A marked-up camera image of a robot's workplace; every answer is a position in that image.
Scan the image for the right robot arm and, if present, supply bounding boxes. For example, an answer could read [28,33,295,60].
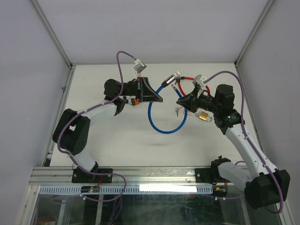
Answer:
[177,84,290,214]

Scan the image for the white slotted cable duct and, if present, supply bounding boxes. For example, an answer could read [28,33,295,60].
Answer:
[39,184,213,195]

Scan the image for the red cable lock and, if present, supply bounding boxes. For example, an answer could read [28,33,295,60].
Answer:
[175,76,195,96]

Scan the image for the aluminium mounting rail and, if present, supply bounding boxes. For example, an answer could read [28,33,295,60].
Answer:
[29,166,209,185]

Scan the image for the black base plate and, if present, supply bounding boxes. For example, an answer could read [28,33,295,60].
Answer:
[195,168,216,185]
[71,168,113,184]

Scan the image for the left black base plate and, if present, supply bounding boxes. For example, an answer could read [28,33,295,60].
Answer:
[71,168,113,184]

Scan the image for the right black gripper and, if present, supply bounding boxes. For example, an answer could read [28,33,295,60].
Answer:
[176,87,220,113]

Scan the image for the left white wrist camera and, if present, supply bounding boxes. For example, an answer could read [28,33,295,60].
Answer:
[133,59,147,77]

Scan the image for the blue cable lock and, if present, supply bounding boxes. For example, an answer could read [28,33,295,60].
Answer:
[147,75,188,134]

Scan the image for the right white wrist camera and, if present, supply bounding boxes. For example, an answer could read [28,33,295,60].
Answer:
[192,75,207,97]

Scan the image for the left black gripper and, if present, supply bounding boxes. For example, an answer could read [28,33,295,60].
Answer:
[119,77,163,102]

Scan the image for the orange black padlock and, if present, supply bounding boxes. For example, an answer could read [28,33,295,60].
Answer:
[129,98,140,106]

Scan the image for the small padlock keys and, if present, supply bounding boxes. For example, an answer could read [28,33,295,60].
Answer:
[175,106,182,117]

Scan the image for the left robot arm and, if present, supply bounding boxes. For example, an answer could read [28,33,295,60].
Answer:
[52,77,163,182]

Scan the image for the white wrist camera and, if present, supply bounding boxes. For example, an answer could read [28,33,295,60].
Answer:
[192,75,207,97]
[133,59,147,77]

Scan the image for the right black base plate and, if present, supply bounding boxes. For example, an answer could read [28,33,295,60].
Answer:
[195,168,216,185]

